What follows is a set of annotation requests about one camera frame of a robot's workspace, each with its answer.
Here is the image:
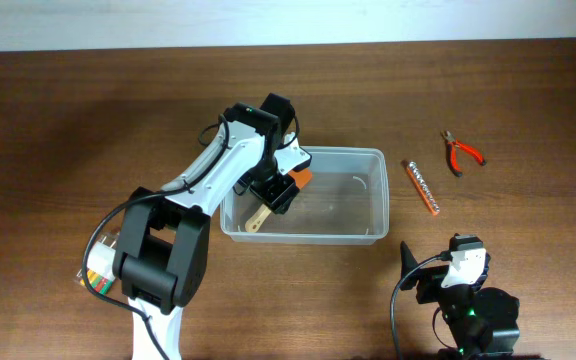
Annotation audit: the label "orange scraper wooden handle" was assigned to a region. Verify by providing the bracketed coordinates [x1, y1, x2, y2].
[245, 168, 313, 233]

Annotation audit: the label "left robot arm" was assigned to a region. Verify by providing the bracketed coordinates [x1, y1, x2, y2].
[112, 94, 312, 359]

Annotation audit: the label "orange socket rail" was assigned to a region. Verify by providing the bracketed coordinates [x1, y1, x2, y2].
[405, 161, 440, 216]

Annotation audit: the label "clear plastic container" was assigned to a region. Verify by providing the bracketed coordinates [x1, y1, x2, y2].
[219, 146, 390, 245]

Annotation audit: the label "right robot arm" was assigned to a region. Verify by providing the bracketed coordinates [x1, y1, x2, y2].
[390, 234, 520, 359]

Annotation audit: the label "red black pliers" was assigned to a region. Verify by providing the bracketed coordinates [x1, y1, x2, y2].
[442, 130, 487, 177]

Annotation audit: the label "clear case coloured screwdriver bits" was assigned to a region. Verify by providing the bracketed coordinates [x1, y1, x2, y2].
[86, 228, 120, 295]

